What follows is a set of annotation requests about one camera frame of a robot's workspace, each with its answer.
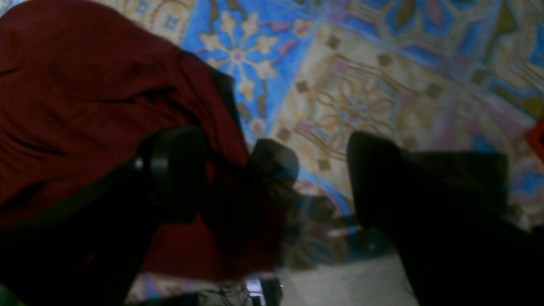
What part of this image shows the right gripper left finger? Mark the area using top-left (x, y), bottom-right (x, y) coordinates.
top-left (1, 126), bottom-right (208, 306)

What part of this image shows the dark red t-shirt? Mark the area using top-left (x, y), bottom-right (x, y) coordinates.
top-left (0, 0), bottom-right (283, 281)

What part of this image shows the patterned tablecloth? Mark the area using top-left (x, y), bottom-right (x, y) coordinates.
top-left (88, 0), bottom-right (543, 306)

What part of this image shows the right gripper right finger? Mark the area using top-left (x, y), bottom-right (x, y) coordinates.
top-left (346, 130), bottom-right (543, 306)

